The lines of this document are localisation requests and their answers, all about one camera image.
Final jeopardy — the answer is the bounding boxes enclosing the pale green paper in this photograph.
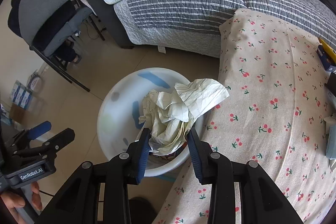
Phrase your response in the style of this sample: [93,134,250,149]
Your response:
[139,79,229,156]

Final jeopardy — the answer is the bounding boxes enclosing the white blue-patterned trash bin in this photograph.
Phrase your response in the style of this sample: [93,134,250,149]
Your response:
[97,68,190,181]

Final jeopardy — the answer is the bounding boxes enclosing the left hand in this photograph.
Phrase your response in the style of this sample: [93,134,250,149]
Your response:
[1,181,43,224]

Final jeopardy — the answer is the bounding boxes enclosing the grey office chair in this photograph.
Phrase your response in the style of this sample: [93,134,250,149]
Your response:
[18,0,105,92]

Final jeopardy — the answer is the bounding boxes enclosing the light blue milk carton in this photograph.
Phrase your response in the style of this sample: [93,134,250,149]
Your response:
[324,113,336,160]

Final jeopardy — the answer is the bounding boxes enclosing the grey striped quilt cover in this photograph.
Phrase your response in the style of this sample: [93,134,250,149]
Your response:
[81,0,335,57]

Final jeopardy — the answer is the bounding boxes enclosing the black plastic tray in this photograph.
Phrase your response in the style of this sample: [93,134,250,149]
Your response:
[325,72,336,97]

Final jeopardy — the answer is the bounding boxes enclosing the small blue box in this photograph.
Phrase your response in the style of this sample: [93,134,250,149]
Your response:
[317,45,336,72]

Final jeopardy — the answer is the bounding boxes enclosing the yellow snack wrapper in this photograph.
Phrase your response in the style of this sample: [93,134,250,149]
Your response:
[318,38,335,62]

